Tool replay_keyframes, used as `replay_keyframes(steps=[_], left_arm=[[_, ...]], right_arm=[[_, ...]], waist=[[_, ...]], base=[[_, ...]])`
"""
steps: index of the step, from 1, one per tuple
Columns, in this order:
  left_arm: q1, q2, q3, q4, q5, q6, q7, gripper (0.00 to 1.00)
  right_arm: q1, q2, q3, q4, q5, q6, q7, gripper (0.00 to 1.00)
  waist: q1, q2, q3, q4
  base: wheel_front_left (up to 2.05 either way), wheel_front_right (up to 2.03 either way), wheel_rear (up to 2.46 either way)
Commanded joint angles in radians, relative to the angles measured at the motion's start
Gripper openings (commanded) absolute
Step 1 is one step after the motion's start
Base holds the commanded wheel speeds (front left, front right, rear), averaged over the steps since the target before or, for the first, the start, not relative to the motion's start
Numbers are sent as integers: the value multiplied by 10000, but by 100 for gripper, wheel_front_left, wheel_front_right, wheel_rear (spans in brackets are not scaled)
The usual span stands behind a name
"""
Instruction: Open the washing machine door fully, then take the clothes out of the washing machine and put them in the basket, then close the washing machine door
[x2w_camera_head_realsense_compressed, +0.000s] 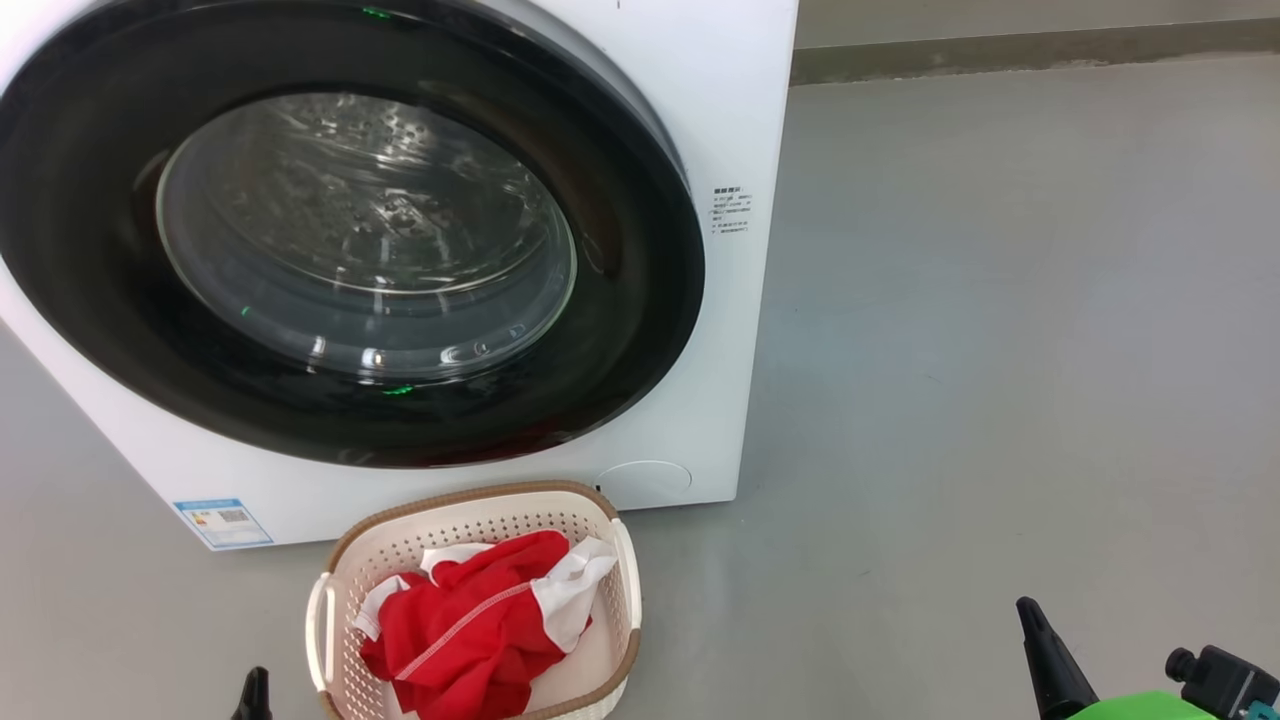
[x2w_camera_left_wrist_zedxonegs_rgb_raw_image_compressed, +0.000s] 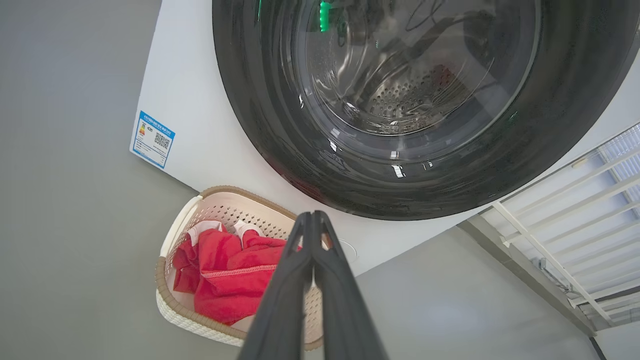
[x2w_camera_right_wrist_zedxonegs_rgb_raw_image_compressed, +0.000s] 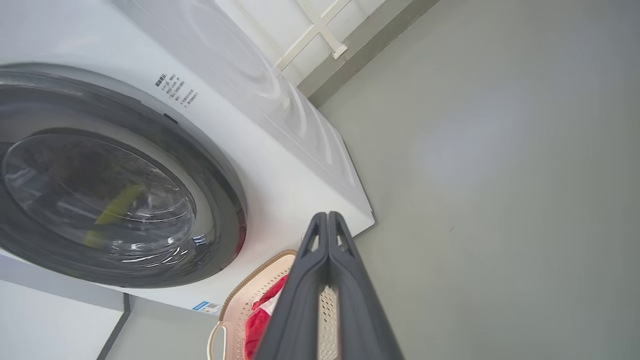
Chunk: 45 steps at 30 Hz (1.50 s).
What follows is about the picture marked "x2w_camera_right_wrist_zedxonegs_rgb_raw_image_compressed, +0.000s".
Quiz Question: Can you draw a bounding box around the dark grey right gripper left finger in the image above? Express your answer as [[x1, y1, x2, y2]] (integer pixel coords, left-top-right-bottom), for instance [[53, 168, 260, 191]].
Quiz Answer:
[[254, 212, 329, 360]]

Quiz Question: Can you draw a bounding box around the red and white garment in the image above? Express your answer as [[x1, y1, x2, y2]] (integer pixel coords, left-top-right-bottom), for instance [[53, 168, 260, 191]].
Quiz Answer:
[[243, 274, 289, 360]]

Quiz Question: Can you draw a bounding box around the white front-load washing machine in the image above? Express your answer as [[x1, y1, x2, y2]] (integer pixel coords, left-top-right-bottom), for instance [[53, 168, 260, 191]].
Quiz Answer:
[[0, 0, 376, 317]]

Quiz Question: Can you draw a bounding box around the white wall cable duct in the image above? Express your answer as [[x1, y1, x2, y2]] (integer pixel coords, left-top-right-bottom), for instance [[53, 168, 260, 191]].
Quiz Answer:
[[274, 0, 349, 71]]

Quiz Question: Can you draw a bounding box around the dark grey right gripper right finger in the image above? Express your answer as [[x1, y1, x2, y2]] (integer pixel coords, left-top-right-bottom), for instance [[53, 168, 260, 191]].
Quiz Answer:
[[327, 211, 405, 360]]

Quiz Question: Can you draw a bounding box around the cream laundry basket brown rim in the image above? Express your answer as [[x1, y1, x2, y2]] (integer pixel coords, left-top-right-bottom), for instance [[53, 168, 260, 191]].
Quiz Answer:
[[207, 249, 346, 360]]

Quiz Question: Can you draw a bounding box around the blue energy label sticker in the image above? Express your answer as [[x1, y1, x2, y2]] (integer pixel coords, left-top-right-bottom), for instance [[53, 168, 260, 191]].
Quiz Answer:
[[192, 300, 223, 316]]

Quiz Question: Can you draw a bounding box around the black round glass washer door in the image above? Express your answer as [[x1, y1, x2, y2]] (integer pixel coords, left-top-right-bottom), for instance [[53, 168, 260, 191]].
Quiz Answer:
[[0, 62, 248, 289]]

